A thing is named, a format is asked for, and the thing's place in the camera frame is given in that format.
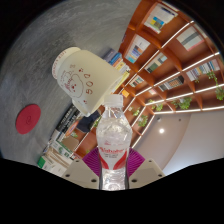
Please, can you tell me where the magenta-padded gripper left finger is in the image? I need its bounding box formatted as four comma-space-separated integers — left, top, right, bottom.
61, 147, 102, 191

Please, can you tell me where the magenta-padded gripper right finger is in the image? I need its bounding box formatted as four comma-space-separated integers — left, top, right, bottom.
126, 147, 167, 191

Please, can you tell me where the clear plastic water bottle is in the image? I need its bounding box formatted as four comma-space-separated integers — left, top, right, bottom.
95, 94, 134, 192

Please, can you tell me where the white tissue pack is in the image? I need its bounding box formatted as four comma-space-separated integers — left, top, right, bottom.
44, 159, 69, 178

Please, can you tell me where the tan chair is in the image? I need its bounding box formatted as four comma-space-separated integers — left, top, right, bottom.
61, 134, 80, 153

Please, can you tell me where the tall green white carton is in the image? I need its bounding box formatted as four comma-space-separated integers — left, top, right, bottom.
49, 138, 74, 158

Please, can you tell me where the small green white box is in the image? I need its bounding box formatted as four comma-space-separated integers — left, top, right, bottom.
37, 155, 50, 169

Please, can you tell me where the dark office chair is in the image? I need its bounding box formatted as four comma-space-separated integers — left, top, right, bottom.
76, 111, 101, 133

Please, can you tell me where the flat round red coaster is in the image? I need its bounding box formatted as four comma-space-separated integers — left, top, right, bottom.
15, 103, 42, 135

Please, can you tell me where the white paper cup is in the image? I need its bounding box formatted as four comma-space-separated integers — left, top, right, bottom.
51, 46, 124, 117

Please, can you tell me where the stack of colourful books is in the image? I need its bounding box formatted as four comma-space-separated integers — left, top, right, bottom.
101, 48, 132, 95

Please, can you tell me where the wooden wall shelf unit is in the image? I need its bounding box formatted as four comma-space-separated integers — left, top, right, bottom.
74, 0, 224, 158

